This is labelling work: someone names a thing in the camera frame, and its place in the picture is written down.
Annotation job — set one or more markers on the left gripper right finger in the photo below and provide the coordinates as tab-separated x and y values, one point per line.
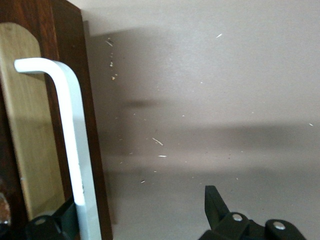
220	217

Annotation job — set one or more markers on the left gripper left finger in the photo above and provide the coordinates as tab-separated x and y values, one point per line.
50	227

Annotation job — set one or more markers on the wooden drawer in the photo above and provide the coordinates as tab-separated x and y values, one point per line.
67	37

